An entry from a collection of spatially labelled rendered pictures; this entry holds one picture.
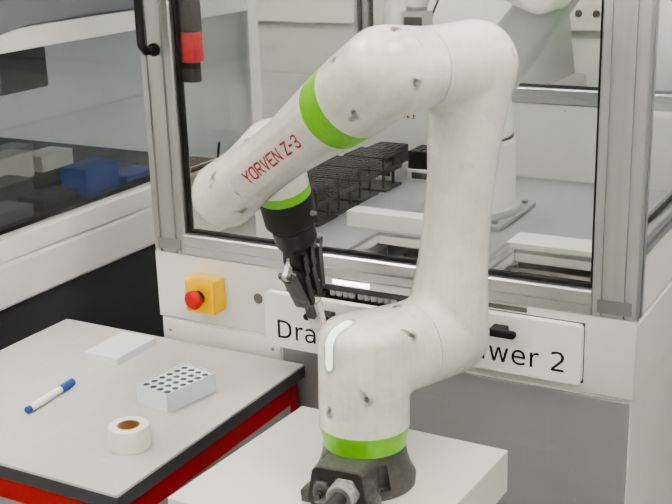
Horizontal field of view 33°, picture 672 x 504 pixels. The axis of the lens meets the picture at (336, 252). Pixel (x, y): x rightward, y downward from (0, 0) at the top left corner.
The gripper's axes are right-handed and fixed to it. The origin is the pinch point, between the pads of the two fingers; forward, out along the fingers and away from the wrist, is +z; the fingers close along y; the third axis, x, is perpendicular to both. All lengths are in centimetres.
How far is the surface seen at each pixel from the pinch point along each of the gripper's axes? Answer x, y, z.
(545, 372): 39.7, -8.2, 12.6
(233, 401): -13.0, 14.1, 12.2
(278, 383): -10.1, 3.7, 16.3
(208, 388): -19.0, 13.1, 11.2
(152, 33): -43, -29, -40
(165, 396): -21.2, 21.9, 5.8
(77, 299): -82, -19, 26
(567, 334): 43.5, -10.8, 5.2
